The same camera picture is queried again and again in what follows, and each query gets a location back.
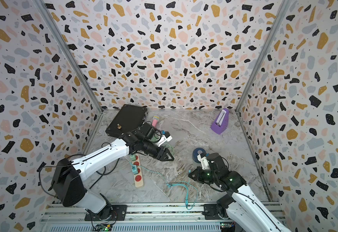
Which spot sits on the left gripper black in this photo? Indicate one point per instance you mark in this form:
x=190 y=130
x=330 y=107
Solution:
x=166 y=152

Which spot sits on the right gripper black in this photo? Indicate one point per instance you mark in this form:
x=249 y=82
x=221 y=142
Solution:
x=198 y=174

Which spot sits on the green USB charger plug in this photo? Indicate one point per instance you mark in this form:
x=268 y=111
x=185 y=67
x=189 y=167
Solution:
x=133 y=157

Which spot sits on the teal USB charger plug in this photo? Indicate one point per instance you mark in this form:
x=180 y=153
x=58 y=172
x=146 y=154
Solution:
x=135 y=170

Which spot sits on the beige red power strip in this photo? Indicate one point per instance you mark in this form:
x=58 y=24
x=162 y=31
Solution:
x=138 y=179

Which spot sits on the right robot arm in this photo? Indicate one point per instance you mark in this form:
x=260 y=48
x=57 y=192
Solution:
x=239 y=204

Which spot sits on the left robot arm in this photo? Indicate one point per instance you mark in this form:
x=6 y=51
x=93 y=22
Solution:
x=70 y=175

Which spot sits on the pink toy microphone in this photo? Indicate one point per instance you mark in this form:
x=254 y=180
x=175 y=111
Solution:
x=155 y=120

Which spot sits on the black hard case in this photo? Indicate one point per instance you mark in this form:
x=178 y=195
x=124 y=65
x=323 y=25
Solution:
x=129 y=118

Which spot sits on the purple metronome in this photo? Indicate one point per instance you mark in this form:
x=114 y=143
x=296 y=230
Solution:
x=220 y=124

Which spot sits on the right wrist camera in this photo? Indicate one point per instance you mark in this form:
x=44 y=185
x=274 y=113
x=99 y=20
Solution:
x=204 y=162

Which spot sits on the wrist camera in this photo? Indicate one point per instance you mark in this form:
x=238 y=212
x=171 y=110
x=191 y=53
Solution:
x=204 y=162
x=165 y=137

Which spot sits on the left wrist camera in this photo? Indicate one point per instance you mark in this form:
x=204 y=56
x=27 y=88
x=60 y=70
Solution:
x=165 y=137

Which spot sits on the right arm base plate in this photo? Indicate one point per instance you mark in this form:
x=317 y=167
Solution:
x=214 y=212

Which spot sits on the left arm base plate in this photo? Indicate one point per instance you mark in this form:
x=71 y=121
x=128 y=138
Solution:
x=109 y=213

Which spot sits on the aluminium front rail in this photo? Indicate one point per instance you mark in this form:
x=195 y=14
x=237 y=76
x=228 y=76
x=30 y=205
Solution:
x=145 y=217

